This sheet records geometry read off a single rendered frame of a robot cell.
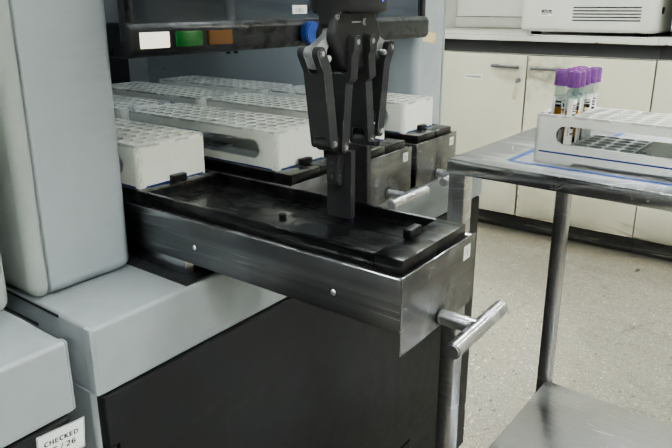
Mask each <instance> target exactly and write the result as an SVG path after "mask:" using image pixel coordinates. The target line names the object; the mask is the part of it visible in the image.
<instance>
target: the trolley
mask: <svg viewBox="0 0 672 448"><path fill-rule="evenodd" d="M591 134H598V135H607V136H615V137H624V138H632V139H641V140H649V141H658V142H666V143H672V138H664V137H655V136H646V135H637V134H628V133H620V132H611V131H602V130H593V129H592V131H591ZM535 138H536V127H535V128H532V129H529V130H527V131H524V132H521V133H518V134H515V135H513V136H510V137H507V138H504V139H502V140H499V141H496V142H493V143H490V144H488V145H485V146H482V147H479V148H477V149H474V150H471V151H468V152H465V153H463V154H460V155H457V156H454V157H452V158H449V159H448V160H447V172H448V173H449V189H448V208H447V220H448V221H453V222H458V223H462V224H466V229H465V232H468V233H469V232H470V216H471V200H472V185H473V177H475V178H481V179H486V180H492V181H498V182H503V183H509V184H515V185H520V186H526V187H532V188H538V189H543V190H549V191H555V192H556V196H555V206H554V216H553V226H552V235H551V245H550V255H549V265H548V275H547V285H546V294H545V304H544V314H543V324H542V334H541V343H540V353H539V363H538V373H537V383H536V393H535V394H534V395H533V396H532V398H531V399H530V400H529V401H528V402H527V403H526V405H525V406H524V407H523V408H522V409H521V410H520V412H519V413H518V414H517V415H516V416H515V417H514V418H513V420H512V421H511V422H510V423H509V424H508V425H507V427H506V428H505V429H504V430H503V431H502V432H501V434H500V435H499V436H498V437H497V438H496V439H495V441H494V442H493V443H492V444H491V445H490V446H489V447H488V448H672V425H669V424H667V423H664V422H661V421H658V420H655V419H653V418H650V417H647V416H644V415H641V414H639V413H636V412H633V411H630V410H628V409H625V408H622V407H619V406H616V405H614V404H611V403H608V402H605V401H602V400H600V399H597V398H594V397H591V396H588V395H586V394H583V393H580V392H577V391H575V390H572V389H569V388H566V387H563V386H561V385H558V384H555V383H552V377H553V368H554V359H555V349H556V340H557V331H558V322H559V313H560V304H561V295H562V286H563V276H564V267H565V258H566V249H567V240H568V231H569V222H570V213H571V204H572V195H577V196H583V197H589V198H595V199H600V200H606V201H612V202H617V203H623V204H629V205H634V206H640V207H646V208H652V209H657V210H663V211H669V212H672V180H670V179H663V178H656V177H650V176H643V175H636V174H630V173H623V172H616V171H609V170H603V169H596V168H589V167H582V166H576V165H570V166H568V165H561V164H554V163H548V162H541V161H535V160H534V149H535ZM460 332H462V331H459V330H456V329H453V328H450V327H447V326H444V325H441V342H440V362H439V381H438V400H437V419H436V438H435V448H456V439H457V423H458V407H459V391H460V375H461V359H462V355H461V356H460V357H459V358H458V359H455V360H454V359H451V358H449V357H448V356H447V355H446V353H445V346H446V345H447V344H448V343H449V342H450V341H451V340H452V339H454V338H455V337H456V336H457V335H458V334H459V333H460Z"/></svg>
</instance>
